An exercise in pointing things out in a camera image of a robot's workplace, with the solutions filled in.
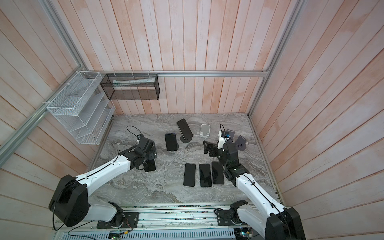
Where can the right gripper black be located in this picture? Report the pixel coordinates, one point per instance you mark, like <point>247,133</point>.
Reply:
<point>208,148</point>

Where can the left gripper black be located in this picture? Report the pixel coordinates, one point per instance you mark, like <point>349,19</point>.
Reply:
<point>153,153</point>

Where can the black phone blue case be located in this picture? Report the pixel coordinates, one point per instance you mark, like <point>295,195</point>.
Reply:
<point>171,140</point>

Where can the grey phone stand front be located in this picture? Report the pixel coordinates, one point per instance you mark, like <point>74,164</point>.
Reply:
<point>230,134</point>

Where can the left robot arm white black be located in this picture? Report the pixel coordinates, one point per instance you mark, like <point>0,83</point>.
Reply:
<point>70,201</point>

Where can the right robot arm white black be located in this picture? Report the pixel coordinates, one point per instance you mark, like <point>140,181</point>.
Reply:
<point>271,220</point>

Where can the white stand under back phone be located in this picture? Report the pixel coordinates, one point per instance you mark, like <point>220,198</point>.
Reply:
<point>205,130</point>

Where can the grey stand under tilted phone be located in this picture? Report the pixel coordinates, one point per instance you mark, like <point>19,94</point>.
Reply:
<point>186,138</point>

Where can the black mesh basket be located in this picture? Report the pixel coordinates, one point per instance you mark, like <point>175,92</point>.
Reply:
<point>128,87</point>

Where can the white vented electronics box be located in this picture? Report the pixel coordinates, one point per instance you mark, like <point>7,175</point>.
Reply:
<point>188,234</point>

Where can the green circuit board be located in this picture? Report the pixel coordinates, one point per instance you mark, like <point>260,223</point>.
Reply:
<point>241,235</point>

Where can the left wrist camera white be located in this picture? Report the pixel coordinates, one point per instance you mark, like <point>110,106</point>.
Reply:
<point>140,136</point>

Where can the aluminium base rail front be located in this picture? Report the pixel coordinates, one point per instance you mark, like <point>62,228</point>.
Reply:
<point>171,217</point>

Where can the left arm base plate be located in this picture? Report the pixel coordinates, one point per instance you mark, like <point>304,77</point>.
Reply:
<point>129,221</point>

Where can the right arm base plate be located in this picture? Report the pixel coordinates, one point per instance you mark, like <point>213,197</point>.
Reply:
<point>228,218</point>

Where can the white wire mesh shelf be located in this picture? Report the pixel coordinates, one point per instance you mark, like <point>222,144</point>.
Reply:
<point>83,111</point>

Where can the aluminium frame rail back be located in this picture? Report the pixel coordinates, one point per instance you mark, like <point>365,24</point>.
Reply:
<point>241,73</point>

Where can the aluminium frame rail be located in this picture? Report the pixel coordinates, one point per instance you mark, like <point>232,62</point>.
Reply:
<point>28,126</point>
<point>241,73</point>

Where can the aluminium frame rail left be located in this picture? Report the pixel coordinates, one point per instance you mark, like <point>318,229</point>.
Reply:
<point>28,126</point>

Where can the aluminium frame post right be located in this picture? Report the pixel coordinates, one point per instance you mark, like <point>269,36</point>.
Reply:
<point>281,26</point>

